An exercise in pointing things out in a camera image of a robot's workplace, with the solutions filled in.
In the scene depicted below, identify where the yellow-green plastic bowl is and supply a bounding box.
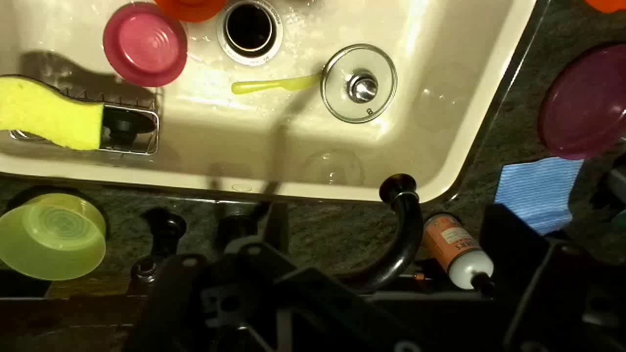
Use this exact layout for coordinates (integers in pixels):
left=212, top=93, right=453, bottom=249
left=0, top=191, right=108, bottom=283

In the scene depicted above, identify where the magenta plastic bowl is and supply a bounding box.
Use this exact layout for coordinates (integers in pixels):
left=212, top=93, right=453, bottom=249
left=537, top=40, right=626, bottom=161

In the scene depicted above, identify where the yellow sponge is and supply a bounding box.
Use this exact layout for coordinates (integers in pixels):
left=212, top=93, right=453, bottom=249
left=0, top=73, right=106, bottom=152

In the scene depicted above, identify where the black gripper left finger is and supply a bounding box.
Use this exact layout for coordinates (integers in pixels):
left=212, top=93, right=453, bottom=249
left=130, top=236, right=281, bottom=352

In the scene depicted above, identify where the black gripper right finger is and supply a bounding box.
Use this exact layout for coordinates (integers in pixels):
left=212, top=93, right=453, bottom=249
left=273, top=261, right=423, bottom=352

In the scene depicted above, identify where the orange plastic cup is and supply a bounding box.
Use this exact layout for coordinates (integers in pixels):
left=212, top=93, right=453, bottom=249
left=155, top=0, right=230, bottom=23

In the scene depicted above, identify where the pink plastic bowl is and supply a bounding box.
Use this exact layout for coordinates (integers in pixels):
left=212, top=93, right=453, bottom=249
left=103, top=0, right=191, bottom=87

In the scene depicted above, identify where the metal sink drain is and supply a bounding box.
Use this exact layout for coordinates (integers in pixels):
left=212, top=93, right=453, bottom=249
left=320, top=40, right=400, bottom=124
left=220, top=0, right=284, bottom=66

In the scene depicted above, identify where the white kitchen sink basin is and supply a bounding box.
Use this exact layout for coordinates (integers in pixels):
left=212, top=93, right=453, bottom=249
left=0, top=0, right=539, bottom=202

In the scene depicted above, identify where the blue dish cloth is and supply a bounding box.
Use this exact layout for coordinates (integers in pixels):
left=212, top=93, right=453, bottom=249
left=494, top=154, right=586, bottom=236

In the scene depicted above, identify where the orange-label soap pump bottle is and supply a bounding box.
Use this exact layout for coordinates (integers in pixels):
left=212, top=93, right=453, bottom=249
left=419, top=212, right=498, bottom=290

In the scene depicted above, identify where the small orange object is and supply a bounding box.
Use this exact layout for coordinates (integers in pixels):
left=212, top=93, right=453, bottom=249
left=584, top=0, right=626, bottom=15

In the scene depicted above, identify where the black curved faucet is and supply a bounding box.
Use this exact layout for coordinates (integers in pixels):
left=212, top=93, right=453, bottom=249
left=214, top=171, right=427, bottom=294

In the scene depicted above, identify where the black side sprayer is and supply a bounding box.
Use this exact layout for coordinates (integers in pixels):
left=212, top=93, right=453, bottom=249
left=134, top=204, right=191, bottom=283

